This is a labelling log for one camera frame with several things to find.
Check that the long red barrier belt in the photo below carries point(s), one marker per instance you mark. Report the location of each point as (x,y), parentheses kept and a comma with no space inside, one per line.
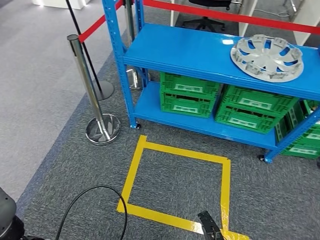
(225,16)

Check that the chrome stanchion post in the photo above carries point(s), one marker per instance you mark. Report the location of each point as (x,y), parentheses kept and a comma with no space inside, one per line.
(87,86)
(130,20)

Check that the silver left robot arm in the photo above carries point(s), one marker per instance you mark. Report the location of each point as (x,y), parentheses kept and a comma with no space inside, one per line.
(6,208)

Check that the black office chair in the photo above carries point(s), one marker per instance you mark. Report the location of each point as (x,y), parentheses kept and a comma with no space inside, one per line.
(212,2)

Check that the green folded plastic crate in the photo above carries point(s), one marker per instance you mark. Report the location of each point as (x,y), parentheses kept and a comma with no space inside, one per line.
(302,151)
(187,107)
(189,86)
(255,102)
(244,122)

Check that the white lit display plinth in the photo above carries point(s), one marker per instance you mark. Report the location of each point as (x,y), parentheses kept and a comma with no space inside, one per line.
(62,3)

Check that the short red barrier belt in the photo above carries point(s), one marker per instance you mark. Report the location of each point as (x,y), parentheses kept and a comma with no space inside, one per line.
(100,21)

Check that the silver wheel hubcap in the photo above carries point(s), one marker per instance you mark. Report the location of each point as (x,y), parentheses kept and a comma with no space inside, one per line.
(266,55)

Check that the blue metal shelf rack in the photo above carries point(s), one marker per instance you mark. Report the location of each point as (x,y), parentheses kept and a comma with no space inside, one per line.
(187,46)

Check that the yellow floor tape square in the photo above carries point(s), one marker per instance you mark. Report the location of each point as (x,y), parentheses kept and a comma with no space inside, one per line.
(140,149)

